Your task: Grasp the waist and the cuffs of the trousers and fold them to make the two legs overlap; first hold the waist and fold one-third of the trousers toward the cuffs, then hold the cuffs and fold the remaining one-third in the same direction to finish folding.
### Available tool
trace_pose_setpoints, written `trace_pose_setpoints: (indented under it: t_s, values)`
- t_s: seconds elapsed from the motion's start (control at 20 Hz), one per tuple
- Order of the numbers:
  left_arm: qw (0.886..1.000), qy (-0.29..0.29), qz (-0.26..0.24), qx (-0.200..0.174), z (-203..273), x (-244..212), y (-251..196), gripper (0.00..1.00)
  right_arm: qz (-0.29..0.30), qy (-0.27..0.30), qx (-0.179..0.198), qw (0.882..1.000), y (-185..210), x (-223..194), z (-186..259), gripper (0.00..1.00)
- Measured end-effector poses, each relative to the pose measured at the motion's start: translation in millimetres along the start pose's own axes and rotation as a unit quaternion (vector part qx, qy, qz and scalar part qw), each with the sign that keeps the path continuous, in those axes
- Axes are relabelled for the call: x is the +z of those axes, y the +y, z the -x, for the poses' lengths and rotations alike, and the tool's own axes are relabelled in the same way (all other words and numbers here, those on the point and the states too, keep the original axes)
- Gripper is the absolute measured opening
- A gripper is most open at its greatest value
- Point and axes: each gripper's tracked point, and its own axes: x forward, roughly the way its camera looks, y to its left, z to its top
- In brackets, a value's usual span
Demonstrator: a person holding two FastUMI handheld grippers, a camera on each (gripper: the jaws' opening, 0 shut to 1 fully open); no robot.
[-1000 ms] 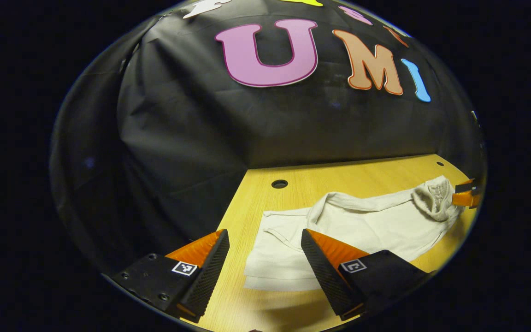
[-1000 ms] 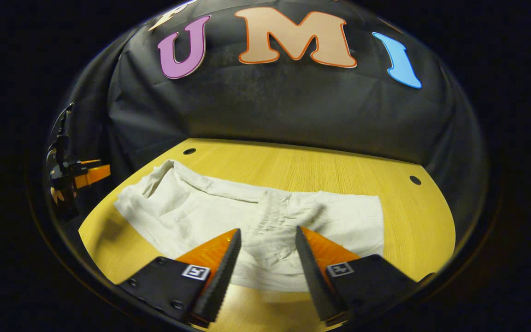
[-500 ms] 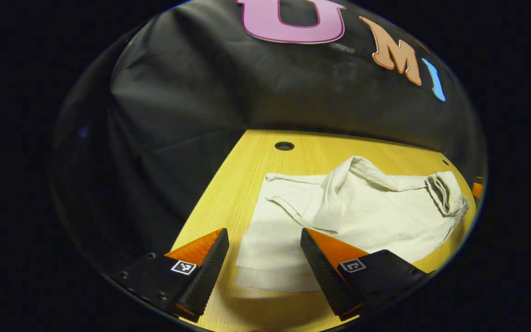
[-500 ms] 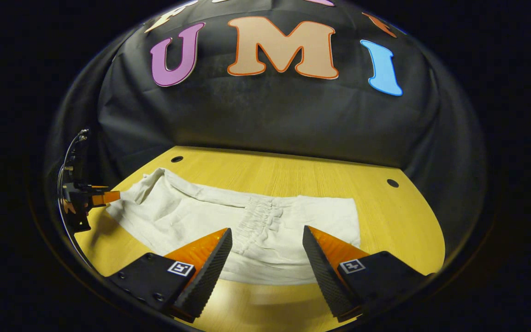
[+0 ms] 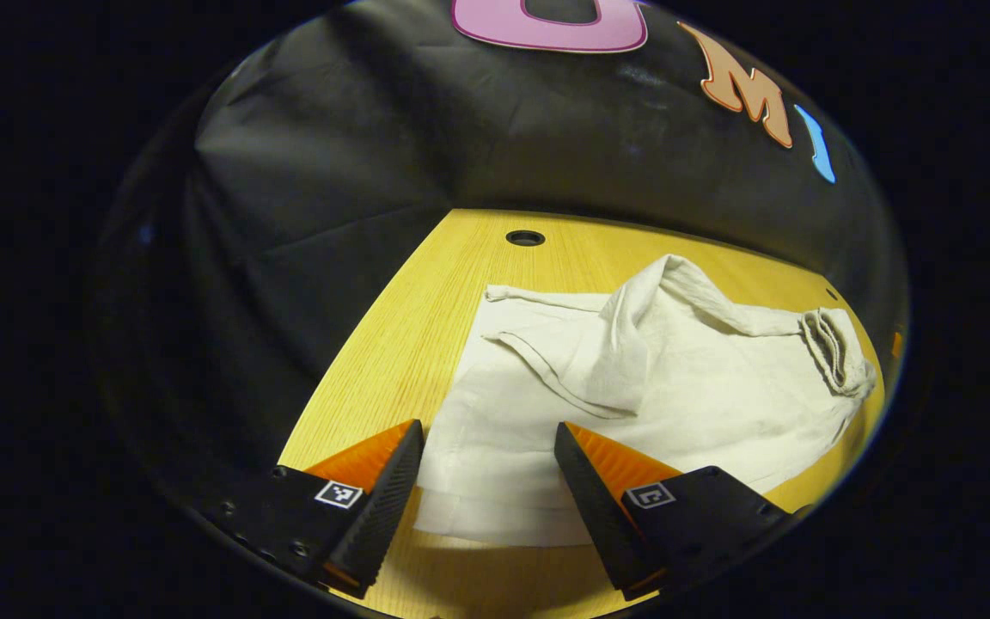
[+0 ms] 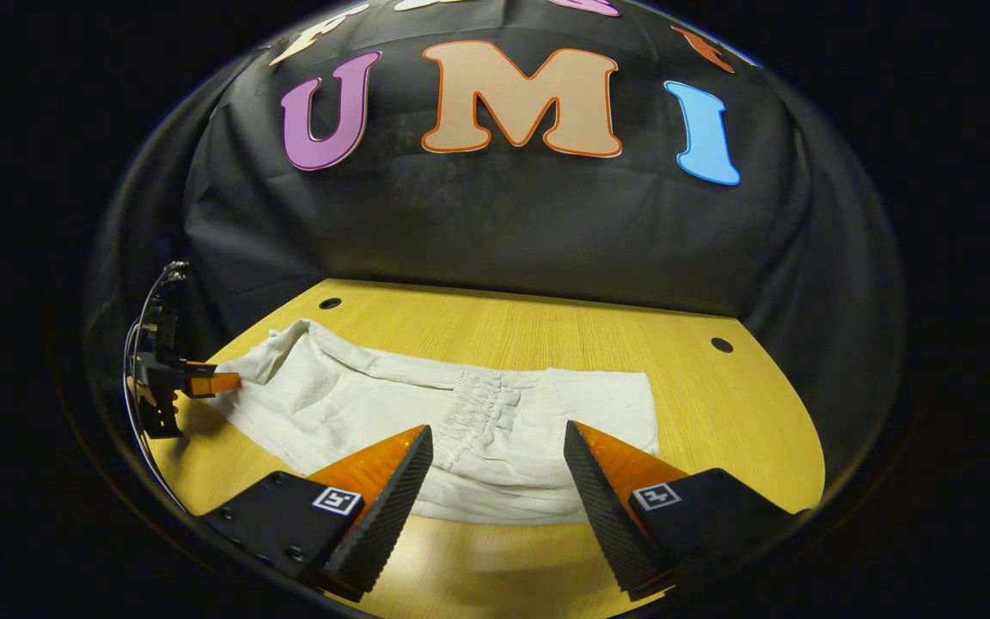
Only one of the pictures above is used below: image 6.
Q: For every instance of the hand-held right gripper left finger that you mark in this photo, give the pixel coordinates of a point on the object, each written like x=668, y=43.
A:
x=388, y=516

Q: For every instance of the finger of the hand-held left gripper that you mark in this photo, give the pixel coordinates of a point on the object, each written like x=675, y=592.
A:
x=211, y=381

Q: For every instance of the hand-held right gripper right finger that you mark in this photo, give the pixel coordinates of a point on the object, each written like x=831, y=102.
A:
x=602, y=507

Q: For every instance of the black backdrop cloth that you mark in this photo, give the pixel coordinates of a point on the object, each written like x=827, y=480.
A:
x=504, y=223

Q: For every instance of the white jeans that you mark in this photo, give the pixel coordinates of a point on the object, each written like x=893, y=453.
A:
x=495, y=430

